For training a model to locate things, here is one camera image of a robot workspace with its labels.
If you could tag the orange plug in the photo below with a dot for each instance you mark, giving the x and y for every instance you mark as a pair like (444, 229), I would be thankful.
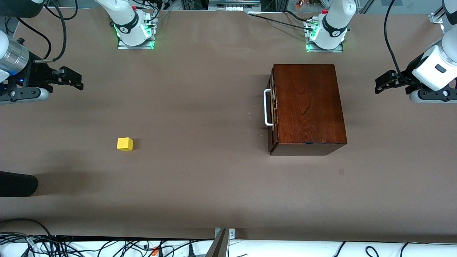
(155, 251)

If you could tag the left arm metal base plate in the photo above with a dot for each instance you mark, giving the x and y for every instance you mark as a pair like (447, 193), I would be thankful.
(325, 50)

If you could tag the grey device with ports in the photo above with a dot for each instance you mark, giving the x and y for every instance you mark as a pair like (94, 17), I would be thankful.
(234, 4)

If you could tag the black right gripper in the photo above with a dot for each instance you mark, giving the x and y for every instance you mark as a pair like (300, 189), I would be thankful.
(35, 73)

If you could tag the silver metal bracket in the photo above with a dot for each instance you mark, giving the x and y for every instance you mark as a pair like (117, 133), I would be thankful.
(232, 232)

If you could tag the small copper coloured object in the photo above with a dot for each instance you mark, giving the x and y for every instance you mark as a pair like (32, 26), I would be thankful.
(299, 4)

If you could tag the yellow block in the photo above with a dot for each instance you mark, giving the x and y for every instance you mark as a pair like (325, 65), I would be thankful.
(124, 144)

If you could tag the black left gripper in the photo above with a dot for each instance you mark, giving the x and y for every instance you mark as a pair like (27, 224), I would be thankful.
(409, 73)

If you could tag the black cylinder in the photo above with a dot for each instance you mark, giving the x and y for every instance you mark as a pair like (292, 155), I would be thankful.
(16, 184)

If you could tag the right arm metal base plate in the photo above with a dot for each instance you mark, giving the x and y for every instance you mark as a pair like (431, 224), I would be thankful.
(135, 46)

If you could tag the dark wooden cabinet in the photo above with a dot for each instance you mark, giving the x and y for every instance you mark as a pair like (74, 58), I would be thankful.
(310, 107)

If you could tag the silver aluminium frame rail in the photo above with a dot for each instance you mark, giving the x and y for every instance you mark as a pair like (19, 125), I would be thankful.
(436, 17)

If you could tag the grey metal beam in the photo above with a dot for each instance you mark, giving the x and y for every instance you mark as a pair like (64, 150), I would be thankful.
(217, 248)

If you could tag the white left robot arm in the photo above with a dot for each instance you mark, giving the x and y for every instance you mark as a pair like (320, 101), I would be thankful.
(334, 25)

